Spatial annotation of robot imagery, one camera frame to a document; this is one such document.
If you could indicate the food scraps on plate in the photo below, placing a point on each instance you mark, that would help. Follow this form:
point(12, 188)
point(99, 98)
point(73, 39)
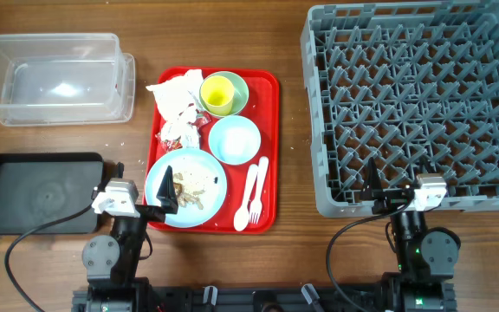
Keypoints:
point(190, 188)

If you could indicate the white plastic fork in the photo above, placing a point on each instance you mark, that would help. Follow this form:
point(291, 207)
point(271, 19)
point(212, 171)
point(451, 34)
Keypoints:
point(255, 207)

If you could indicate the light blue plate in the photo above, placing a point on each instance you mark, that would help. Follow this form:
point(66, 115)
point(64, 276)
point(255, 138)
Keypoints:
point(195, 161)

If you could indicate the yellow plastic cup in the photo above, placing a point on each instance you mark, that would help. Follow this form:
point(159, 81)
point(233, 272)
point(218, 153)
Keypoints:
point(217, 93)

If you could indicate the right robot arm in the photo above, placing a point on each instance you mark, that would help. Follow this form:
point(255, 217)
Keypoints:
point(426, 256)

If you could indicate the grey dishwasher rack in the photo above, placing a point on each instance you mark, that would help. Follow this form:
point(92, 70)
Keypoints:
point(413, 87)

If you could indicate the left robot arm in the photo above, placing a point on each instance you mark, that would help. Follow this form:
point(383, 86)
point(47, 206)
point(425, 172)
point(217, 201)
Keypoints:
point(112, 260)

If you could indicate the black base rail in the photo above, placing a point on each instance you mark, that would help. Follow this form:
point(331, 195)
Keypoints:
point(307, 298)

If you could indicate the clear plastic bin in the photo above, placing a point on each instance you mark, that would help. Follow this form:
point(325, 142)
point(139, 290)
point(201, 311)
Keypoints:
point(58, 79)

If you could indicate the black plastic tray bin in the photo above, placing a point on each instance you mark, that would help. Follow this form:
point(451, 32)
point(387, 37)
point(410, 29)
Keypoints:
point(37, 188)

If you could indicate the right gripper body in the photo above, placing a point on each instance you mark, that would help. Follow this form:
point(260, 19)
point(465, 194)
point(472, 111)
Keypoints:
point(390, 201)

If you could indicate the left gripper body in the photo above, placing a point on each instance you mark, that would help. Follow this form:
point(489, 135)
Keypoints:
point(151, 213)

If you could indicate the red serving tray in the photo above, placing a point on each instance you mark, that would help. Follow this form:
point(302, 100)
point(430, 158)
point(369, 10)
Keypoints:
point(263, 108)

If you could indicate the white plastic spoon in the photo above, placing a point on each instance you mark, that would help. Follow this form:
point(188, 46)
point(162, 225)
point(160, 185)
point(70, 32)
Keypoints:
point(242, 215)

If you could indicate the light blue bowl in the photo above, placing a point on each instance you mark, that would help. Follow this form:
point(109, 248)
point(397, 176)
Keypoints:
point(234, 140)

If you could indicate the green plastic bowl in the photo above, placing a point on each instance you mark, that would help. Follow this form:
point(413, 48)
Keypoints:
point(241, 96)

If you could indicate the red snack wrapper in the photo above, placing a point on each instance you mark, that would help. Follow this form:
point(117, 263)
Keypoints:
point(183, 132)

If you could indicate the white napkin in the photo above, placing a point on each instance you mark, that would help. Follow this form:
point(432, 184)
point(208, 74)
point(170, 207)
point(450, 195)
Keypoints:
point(178, 95)

